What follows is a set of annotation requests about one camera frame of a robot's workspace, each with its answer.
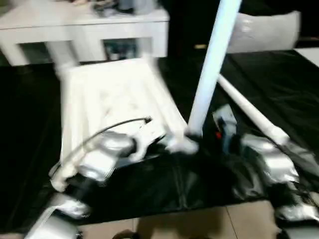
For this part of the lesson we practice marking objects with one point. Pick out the black table mat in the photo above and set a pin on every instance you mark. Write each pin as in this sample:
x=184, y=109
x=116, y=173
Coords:
x=199, y=184

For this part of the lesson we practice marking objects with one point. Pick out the white glass-door cabinet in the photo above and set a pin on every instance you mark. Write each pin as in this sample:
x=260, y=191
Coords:
x=60, y=25

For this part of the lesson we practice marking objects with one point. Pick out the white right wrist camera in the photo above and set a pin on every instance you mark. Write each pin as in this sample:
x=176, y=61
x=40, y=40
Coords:
x=225, y=124

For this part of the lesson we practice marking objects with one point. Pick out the white flat sheet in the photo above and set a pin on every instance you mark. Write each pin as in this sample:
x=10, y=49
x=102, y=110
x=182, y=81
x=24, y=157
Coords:
x=310, y=56

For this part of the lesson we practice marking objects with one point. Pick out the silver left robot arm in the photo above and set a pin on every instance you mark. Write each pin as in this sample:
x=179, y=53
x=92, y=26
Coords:
x=89, y=164

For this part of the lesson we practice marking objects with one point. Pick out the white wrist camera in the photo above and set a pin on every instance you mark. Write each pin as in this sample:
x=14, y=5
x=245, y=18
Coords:
x=149, y=134
x=225, y=124

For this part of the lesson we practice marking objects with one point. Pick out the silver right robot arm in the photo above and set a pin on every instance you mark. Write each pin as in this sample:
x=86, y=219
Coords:
x=271, y=169

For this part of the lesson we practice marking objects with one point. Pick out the white plastic table top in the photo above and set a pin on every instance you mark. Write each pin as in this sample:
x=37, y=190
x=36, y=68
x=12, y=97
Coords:
x=114, y=94

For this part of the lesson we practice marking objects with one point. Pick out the grey carry case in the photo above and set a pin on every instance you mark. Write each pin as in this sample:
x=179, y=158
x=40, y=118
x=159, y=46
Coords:
x=124, y=5

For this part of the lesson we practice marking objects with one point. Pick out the white plastic table leg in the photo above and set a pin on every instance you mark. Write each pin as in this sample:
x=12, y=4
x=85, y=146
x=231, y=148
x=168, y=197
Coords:
x=212, y=64
x=148, y=50
x=62, y=55
x=249, y=109

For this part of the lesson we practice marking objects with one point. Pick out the light grey cushion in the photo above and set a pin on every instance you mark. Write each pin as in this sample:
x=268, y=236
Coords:
x=269, y=32

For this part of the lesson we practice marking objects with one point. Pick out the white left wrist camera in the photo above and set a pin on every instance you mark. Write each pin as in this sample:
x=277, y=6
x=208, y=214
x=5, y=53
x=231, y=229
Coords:
x=149, y=134

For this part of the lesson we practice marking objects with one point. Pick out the black tall cabinet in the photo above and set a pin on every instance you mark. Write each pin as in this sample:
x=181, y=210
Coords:
x=189, y=25

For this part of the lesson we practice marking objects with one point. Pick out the small yellow label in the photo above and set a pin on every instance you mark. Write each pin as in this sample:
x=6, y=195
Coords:
x=200, y=47

